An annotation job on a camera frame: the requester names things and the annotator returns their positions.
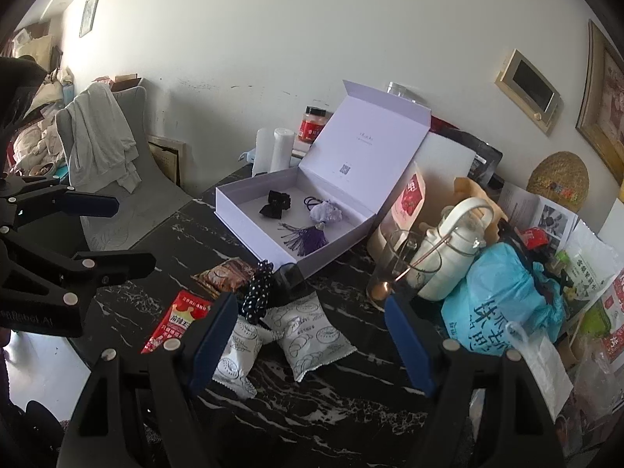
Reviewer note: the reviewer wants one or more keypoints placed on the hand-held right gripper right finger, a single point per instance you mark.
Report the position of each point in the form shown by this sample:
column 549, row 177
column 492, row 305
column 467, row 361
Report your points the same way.
column 408, row 346

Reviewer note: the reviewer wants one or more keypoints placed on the wall intercom panel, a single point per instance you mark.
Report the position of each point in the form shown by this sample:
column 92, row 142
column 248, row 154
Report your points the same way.
column 529, row 87

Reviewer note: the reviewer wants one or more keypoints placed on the small clear plastic cup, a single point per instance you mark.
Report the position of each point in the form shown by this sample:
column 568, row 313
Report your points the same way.
column 290, row 279

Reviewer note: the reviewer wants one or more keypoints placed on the green and white packet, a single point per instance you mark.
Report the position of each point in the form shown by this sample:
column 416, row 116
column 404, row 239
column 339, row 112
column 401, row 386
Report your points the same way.
column 587, row 258

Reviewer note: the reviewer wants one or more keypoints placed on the clear plastic container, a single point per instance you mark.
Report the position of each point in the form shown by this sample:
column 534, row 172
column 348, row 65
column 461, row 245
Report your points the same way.
column 402, row 90

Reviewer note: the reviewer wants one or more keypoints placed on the red snack packet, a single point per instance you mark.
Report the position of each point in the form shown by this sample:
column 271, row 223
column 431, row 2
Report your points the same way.
column 175, row 319

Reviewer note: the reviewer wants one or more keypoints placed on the glass beaker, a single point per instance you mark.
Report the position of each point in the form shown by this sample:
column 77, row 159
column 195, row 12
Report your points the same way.
column 395, row 263

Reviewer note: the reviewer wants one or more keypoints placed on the red lidded jar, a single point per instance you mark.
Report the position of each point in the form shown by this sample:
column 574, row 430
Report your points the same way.
column 312, row 126

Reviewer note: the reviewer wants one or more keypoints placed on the leaning picture frame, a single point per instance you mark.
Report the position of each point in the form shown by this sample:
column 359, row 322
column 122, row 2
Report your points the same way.
column 168, row 158

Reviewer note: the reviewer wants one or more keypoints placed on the tan paper bag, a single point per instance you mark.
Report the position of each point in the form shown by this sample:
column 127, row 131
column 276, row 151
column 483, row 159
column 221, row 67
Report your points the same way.
column 475, row 190

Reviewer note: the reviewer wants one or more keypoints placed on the white paper roll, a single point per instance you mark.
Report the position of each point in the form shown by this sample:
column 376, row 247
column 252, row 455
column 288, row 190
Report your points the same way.
column 263, row 153
column 282, row 148

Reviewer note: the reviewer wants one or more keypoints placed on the white printed snack packet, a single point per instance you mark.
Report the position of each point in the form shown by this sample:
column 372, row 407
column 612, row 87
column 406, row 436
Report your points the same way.
column 307, row 334
column 240, row 351

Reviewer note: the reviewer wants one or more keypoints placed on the small framed picture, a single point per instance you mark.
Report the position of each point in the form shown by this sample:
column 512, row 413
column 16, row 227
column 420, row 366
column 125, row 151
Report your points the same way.
column 90, row 12

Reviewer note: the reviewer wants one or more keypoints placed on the white gift box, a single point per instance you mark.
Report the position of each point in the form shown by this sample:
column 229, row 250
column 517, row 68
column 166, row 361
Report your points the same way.
column 351, row 141

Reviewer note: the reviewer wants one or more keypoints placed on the open booklet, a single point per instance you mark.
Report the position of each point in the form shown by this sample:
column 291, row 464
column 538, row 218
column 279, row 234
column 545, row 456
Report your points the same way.
column 536, row 209

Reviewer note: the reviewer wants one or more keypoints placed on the person's dark clothing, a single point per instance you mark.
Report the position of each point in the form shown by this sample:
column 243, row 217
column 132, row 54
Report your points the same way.
column 24, row 429

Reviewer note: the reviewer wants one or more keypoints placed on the white plastic bag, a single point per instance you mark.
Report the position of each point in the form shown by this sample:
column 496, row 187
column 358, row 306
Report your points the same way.
column 541, row 370

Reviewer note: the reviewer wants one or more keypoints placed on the black foil bag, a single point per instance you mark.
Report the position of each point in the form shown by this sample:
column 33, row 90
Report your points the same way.
column 485, row 153

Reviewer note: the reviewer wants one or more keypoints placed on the blue plastic bag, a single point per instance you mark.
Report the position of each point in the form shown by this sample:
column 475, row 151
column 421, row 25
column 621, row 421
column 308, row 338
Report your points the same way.
column 497, row 297

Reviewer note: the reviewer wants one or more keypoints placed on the red and white packet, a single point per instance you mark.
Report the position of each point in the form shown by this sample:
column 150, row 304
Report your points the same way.
column 614, row 321

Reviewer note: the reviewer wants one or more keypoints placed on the cardboard box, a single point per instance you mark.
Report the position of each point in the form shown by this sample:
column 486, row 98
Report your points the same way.
column 122, row 82

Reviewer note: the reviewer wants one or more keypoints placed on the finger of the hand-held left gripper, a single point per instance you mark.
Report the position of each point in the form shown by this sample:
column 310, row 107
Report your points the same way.
column 87, row 204
column 114, row 264

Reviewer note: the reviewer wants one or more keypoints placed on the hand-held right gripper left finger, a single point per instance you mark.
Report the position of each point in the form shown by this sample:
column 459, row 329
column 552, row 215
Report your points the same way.
column 214, row 339

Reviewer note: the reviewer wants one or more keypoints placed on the brown snack packet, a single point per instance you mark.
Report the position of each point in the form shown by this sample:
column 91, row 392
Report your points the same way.
column 226, row 275

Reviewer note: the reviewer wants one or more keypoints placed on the large framed picture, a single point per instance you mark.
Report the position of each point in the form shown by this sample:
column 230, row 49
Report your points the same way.
column 604, row 97

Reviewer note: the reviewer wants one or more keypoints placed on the purple tassel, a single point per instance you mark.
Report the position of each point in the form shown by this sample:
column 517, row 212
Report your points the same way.
column 312, row 240

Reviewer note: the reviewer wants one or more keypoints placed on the black polka dot scrunchie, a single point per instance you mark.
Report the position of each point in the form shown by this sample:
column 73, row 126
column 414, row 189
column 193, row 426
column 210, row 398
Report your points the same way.
column 258, row 290

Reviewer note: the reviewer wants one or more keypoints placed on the lavender fabric scrunchie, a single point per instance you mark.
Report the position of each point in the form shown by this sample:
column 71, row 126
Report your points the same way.
column 324, row 213

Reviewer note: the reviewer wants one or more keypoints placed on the red and white pouch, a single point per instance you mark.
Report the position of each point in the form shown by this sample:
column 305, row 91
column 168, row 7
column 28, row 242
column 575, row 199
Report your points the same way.
column 409, row 197

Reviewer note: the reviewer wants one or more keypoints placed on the grey garment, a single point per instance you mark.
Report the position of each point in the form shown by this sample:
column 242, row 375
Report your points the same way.
column 100, row 136

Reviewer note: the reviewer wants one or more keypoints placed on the white teapot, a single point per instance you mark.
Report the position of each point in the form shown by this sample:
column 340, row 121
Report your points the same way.
column 453, row 258

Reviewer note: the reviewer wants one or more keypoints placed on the grey chair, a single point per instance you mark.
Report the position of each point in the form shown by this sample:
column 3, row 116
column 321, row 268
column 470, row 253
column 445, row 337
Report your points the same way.
column 146, row 195

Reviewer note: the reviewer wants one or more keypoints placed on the copper spoon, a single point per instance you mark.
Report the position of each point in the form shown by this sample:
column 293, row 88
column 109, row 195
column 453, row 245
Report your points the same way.
column 378, row 293

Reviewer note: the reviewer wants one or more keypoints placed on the black hair bow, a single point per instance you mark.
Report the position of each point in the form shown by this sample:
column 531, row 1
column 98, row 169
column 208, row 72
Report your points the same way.
column 275, row 202

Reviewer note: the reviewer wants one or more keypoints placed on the white foam board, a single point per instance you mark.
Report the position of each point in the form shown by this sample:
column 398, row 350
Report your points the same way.
column 448, row 156

